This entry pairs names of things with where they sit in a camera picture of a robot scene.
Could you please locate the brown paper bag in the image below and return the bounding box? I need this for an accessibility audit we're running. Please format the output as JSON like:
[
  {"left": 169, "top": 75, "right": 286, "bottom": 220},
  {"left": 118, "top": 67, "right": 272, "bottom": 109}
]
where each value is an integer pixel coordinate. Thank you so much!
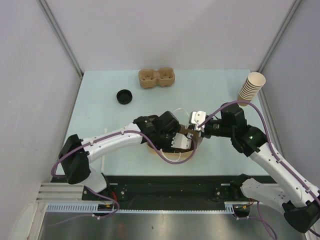
[{"left": 142, "top": 111, "right": 202, "bottom": 163}]

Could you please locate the white straw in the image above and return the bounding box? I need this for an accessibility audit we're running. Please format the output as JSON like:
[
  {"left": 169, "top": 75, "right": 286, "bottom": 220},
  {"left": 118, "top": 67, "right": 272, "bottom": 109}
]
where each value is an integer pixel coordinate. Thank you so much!
[{"left": 100, "top": 128, "right": 108, "bottom": 174}]

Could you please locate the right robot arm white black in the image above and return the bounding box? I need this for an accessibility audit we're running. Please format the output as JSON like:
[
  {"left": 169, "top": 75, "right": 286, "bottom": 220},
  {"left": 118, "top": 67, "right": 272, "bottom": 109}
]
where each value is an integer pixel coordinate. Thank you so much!
[{"left": 190, "top": 100, "right": 320, "bottom": 233}]

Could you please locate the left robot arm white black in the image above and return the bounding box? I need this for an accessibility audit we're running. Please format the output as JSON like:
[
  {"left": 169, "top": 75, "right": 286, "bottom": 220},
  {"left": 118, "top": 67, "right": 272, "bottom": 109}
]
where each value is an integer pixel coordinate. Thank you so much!
[{"left": 59, "top": 111, "right": 181, "bottom": 200}]

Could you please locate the stack of black lids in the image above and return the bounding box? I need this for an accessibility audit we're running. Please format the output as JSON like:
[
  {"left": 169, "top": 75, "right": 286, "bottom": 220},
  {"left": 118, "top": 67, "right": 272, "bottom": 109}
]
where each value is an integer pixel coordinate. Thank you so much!
[{"left": 116, "top": 89, "right": 133, "bottom": 105}]

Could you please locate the brown pulp cup carrier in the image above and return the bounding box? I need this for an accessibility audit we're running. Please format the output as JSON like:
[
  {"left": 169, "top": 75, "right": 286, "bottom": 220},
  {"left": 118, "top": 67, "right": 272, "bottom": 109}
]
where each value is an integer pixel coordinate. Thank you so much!
[{"left": 138, "top": 67, "right": 175, "bottom": 89}]

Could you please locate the stack of paper cups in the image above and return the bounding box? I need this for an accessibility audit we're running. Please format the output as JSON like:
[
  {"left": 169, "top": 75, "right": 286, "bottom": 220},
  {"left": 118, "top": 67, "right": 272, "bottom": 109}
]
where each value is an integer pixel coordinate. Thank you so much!
[{"left": 237, "top": 72, "right": 266, "bottom": 107}]

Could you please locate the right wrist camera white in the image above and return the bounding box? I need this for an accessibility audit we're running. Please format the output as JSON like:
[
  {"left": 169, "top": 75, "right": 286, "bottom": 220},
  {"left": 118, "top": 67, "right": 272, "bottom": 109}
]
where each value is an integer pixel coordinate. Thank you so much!
[{"left": 189, "top": 111, "right": 206, "bottom": 132}]

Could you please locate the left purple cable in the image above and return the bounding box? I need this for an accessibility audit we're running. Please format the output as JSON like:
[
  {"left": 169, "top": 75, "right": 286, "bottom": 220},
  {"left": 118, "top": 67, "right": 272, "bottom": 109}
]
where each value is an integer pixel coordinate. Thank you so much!
[{"left": 48, "top": 129, "right": 198, "bottom": 227}]

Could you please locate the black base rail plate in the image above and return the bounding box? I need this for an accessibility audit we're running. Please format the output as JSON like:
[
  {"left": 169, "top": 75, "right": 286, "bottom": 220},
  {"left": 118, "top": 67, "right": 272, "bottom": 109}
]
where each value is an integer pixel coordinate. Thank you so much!
[{"left": 81, "top": 174, "right": 278, "bottom": 213}]

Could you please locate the white cable duct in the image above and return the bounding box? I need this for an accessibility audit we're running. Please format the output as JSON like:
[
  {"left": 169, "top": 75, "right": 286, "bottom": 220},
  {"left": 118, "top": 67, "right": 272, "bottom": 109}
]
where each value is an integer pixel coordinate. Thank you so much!
[{"left": 45, "top": 202, "right": 240, "bottom": 214}]

